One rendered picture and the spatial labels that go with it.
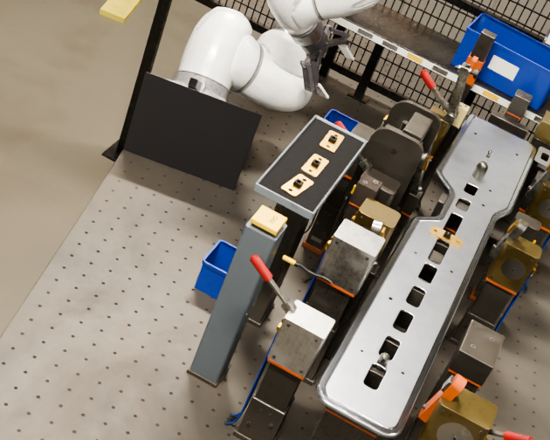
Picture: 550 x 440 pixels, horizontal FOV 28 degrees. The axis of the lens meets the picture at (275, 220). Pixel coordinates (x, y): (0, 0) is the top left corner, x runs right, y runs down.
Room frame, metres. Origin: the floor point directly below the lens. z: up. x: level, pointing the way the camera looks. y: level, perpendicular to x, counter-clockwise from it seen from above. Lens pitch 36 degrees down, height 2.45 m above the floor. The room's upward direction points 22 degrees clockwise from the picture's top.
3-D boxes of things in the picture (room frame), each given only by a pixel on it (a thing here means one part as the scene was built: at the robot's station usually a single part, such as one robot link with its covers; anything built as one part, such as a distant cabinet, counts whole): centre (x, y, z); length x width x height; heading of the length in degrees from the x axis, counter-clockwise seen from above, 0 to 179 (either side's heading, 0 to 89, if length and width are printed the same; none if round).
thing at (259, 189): (2.06, -0.03, 1.16); 0.37 x 0.14 x 0.02; 170
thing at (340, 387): (2.21, -0.40, 1.00); 1.38 x 0.22 x 0.02; 170
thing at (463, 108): (2.79, -0.37, 0.88); 0.04 x 0.04 x 0.37; 80
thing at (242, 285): (1.80, 0.01, 0.92); 0.08 x 0.08 x 0.44; 80
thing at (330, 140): (2.17, -0.05, 1.17); 0.08 x 0.04 x 0.01; 172
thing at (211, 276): (2.10, 0.07, 0.74); 0.11 x 0.10 x 0.09; 170
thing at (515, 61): (3.13, -0.48, 1.10); 0.30 x 0.17 x 0.13; 75
